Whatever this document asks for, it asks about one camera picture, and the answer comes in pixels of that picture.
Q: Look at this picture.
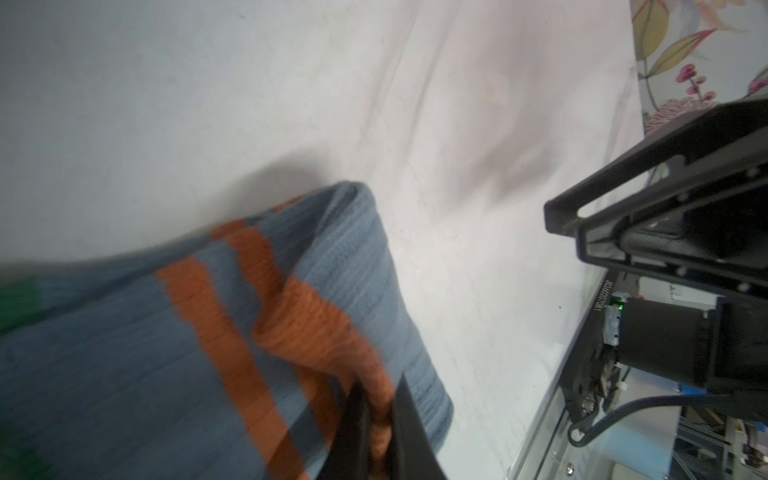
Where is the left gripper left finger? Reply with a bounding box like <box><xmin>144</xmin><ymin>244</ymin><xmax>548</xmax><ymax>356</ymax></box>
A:
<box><xmin>317</xmin><ymin>381</ymin><xmax>372</xmax><ymax>480</ymax></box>

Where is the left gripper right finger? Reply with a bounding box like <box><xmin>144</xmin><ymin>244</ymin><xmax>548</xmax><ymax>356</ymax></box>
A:
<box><xmin>386</xmin><ymin>376</ymin><xmax>446</xmax><ymax>480</ymax></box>

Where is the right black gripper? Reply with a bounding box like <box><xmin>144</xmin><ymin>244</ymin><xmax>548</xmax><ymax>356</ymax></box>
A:
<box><xmin>544</xmin><ymin>96</ymin><xmax>767</xmax><ymax>300</ymax></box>

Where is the blue green orange sock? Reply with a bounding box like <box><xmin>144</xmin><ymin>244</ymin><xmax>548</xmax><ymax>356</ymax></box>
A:
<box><xmin>1</xmin><ymin>182</ymin><xmax>453</xmax><ymax>479</ymax></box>

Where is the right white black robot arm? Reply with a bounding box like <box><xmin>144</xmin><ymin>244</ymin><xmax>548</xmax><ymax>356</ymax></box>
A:
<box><xmin>544</xmin><ymin>96</ymin><xmax>767</xmax><ymax>422</ymax></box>

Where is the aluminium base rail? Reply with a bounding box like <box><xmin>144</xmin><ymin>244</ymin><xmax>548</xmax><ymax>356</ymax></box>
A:
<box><xmin>507</xmin><ymin>271</ymin><xmax>681</xmax><ymax>479</ymax></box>

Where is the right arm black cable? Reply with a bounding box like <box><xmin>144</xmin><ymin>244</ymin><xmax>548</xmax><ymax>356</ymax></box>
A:
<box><xmin>566</xmin><ymin>392</ymin><xmax>745</xmax><ymax>448</ymax></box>

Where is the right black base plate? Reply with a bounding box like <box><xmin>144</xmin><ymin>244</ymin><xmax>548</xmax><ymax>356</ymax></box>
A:
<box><xmin>557</xmin><ymin>270</ymin><xmax>637</xmax><ymax>423</ymax></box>

